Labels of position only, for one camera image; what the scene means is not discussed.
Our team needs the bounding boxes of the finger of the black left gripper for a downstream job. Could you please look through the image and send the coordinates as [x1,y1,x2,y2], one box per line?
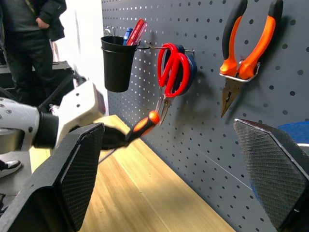
[101,127,132,150]

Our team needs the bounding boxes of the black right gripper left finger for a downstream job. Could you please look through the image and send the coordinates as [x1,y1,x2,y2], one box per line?
[0,122,106,232]

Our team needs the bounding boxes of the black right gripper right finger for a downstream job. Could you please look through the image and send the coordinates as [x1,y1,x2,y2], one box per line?
[233,118,309,232]

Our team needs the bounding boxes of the orange black handle screwdriver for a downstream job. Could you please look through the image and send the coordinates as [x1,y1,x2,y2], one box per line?
[98,110,160,164]

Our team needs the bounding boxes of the red handle scissors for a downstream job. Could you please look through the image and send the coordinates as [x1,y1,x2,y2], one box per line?
[154,43,191,127]

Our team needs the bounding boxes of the orange black handle pliers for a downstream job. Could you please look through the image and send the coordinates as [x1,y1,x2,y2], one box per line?
[219,0,284,118]

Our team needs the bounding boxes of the grey perforated pegboard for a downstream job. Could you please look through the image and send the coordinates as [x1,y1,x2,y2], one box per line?
[101,0,309,232]

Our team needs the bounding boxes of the metal pegboard hook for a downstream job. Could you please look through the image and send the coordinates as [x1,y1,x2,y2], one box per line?
[144,40,195,54]

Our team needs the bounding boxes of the bystander bare hand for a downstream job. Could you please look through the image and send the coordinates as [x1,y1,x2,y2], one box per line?
[35,16,50,30]

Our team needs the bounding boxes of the white black sneaker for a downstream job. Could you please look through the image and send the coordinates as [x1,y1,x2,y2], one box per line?
[0,159,23,179]

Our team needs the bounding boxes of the black plastic cup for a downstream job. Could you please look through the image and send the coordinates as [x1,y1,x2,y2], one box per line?
[100,35,138,93]

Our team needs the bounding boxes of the person in dark clothes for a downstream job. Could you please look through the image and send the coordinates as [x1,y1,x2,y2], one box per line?
[0,0,67,107]

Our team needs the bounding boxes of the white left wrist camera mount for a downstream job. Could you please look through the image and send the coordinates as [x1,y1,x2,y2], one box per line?
[55,80,106,148]

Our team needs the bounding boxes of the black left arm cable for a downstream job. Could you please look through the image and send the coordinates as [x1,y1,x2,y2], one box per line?
[37,72,85,109]

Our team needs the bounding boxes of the blue handle scissors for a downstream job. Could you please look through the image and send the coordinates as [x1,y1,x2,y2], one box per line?
[164,44,198,96]

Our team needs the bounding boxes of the blue handle screwdriver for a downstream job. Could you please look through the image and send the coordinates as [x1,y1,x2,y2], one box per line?
[122,27,134,46]

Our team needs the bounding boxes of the red transparent handle screwdriver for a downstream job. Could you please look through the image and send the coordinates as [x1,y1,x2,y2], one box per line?
[126,18,148,46]

